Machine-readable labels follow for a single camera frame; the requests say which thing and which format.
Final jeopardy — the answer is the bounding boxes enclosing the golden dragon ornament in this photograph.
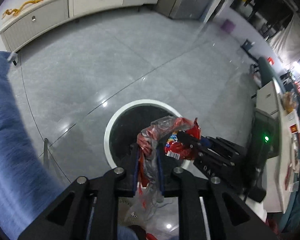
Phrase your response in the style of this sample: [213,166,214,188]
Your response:
[1,0,43,20]

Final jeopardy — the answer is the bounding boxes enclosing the blue fluffy table cloth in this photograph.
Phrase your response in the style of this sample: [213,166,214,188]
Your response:
[0,51,137,239]

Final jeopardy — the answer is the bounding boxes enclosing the white TV cabinet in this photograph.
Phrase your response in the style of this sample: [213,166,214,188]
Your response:
[0,0,158,52]

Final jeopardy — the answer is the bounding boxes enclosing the green chair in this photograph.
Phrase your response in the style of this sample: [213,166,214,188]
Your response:
[258,57,286,93]

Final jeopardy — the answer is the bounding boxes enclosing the dark red sleeve forearm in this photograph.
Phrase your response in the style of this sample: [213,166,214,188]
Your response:
[265,218,279,235]

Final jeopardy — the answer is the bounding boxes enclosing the red snack bag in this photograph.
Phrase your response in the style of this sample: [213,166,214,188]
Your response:
[164,118,201,160]

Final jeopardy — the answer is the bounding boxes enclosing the white round trash bin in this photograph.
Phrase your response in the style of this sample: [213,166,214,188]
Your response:
[103,99,191,170]

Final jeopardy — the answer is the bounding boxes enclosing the clear red plastic wrapper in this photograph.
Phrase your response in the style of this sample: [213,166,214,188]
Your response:
[121,115,182,228]

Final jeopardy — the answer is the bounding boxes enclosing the white side table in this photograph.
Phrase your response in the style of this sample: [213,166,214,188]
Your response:
[256,79,300,213]

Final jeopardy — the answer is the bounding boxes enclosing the purple stool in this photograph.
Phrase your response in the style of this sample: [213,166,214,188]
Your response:
[221,19,236,34]

